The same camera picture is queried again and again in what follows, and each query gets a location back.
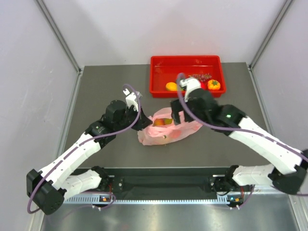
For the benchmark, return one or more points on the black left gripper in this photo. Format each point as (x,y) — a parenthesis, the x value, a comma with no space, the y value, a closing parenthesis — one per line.
(143,122)

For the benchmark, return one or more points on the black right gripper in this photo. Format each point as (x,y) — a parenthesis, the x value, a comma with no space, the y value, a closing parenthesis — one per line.
(176,107)

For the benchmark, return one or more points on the pink plastic bag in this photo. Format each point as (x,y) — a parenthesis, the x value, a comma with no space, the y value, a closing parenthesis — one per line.
(167,134)

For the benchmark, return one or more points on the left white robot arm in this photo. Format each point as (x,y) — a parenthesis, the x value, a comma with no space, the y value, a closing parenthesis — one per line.
(49,187)

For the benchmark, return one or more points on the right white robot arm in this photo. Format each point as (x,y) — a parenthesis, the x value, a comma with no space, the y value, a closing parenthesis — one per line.
(287,166)

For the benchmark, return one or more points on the fruit inside bag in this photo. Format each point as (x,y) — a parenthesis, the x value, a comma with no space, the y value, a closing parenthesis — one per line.
(160,122)

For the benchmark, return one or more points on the yellow mango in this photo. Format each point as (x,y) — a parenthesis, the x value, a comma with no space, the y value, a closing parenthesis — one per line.
(171,86)

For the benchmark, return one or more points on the purple grape bunch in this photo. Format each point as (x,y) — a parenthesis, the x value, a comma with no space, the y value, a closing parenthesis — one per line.
(201,77)

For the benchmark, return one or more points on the orange bell pepper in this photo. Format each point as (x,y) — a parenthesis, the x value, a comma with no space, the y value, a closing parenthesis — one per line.
(213,85)

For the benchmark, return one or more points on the red plastic tray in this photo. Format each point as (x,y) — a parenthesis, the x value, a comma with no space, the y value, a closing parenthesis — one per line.
(164,69)

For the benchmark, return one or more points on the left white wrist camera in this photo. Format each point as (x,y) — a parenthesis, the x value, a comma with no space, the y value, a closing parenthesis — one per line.
(131,97)

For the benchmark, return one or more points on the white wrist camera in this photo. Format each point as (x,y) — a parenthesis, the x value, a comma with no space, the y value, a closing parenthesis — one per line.
(131,97)
(188,84)

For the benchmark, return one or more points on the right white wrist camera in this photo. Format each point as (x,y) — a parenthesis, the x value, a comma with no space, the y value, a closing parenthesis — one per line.
(188,84)

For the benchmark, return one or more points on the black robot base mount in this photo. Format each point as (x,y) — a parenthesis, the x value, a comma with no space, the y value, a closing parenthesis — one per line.
(160,183)

